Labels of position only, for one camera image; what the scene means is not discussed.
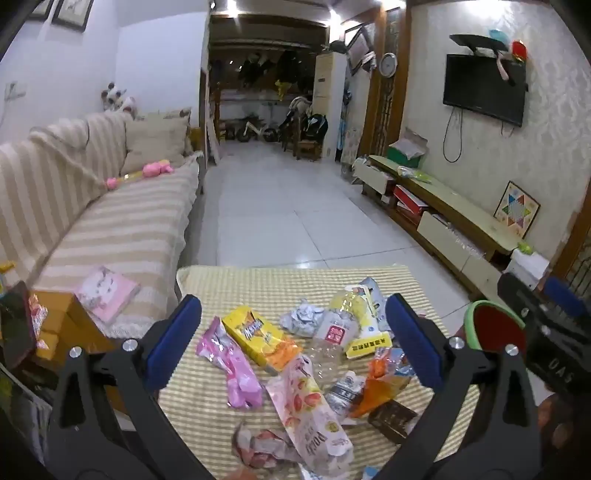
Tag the green packet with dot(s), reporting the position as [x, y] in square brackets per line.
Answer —
[413, 174]

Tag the round wall clock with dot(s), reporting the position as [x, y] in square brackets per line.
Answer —
[388, 63]

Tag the orange cardboard box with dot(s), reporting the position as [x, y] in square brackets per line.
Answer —
[60, 318]

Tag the black wall shelf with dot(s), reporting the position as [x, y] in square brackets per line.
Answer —
[475, 42]

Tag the dark picture frame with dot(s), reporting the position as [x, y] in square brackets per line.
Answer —
[41, 8]
[71, 14]

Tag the wooden lattice screen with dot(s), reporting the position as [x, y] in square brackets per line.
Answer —
[575, 249]

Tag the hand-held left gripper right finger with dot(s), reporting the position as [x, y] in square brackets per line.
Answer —
[413, 346]

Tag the white standing air conditioner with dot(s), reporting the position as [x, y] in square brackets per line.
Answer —
[325, 83]

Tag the grey paper ball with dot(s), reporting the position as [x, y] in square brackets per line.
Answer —
[302, 316]

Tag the white stuffed toy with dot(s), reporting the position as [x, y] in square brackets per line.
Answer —
[115, 99]

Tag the yellow checked table mat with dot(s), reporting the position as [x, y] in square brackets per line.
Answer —
[277, 281]

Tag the red bin with green rim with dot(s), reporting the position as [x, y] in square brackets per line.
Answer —
[489, 323]

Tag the leaning framed picture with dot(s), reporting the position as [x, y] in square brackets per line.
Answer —
[359, 48]

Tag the teal item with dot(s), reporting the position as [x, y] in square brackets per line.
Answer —
[497, 35]

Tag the wooden chair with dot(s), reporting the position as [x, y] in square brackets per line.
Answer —
[308, 150]

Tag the blue patterned carton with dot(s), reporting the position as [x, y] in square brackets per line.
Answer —
[376, 290]

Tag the yellow orange snack box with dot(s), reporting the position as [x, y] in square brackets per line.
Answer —
[254, 337]

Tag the framed checkers board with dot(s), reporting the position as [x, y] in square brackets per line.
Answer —
[517, 210]

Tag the pink plastic wrapper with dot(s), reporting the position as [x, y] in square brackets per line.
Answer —
[231, 369]

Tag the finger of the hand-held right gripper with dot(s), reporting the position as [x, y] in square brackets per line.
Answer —
[561, 291]
[515, 295]

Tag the red white wrapper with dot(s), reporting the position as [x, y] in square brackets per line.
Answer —
[263, 447]

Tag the green box with white lid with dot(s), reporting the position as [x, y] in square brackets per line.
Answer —
[406, 152]

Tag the red ornament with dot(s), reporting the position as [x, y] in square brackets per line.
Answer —
[519, 50]

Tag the yellow white carton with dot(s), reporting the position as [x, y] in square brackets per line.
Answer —
[369, 347]

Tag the black television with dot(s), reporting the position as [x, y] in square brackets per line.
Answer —
[485, 87]

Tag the white bicycle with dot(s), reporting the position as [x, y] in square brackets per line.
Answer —
[254, 129]

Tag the long wooden television cabinet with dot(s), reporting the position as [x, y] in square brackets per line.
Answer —
[461, 203]

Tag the beige cushion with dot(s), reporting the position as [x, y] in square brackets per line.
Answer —
[157, 138]

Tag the pink hanging item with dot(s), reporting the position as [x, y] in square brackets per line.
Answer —
[504, 71]

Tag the beige striped sofa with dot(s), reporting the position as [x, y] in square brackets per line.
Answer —
[115, 230]

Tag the orange snack bag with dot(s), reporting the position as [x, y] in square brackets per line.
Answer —
[378, 383]

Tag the small green item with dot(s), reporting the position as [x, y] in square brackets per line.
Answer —
[525, 248]

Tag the brown box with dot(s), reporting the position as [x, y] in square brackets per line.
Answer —
[392, 417]

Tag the pink peach snack pouch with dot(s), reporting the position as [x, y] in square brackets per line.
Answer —
[300, 406]

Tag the red snack packet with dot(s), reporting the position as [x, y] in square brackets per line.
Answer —
[38, 323]

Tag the pink printed packet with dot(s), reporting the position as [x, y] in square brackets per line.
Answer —
[106, 295]

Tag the red box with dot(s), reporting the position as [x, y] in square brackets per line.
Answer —
[408, 198]

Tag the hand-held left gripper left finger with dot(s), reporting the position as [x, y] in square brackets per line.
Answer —
[178, 341]

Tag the clear plastic bottle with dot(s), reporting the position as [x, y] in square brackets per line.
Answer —
[334, 334]

